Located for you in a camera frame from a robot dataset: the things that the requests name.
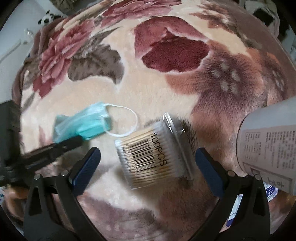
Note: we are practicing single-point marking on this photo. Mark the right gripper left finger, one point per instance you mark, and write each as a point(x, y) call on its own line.
point(40, 209)

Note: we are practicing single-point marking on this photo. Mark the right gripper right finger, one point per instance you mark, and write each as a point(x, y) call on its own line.
point(242, 211)

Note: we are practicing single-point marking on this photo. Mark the teal surgical face mask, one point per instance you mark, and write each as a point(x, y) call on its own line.
point(88, 123)

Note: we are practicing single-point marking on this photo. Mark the person's left hand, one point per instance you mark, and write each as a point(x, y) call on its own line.
point(13, 197)

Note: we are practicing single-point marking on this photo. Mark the white blue tissue pack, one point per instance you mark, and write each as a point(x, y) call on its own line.
point(270, 192)

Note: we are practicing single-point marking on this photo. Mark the white plastic bottle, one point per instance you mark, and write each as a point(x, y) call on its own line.
point(266, 145)

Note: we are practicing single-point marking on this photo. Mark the cotton swab pack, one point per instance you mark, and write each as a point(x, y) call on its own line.
point(157, 153)

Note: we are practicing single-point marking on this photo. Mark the floral plush blanket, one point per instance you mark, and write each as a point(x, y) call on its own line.
point(209, 63)

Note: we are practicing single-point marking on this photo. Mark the pile of clothes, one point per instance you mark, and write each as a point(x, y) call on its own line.
point(266, 11)

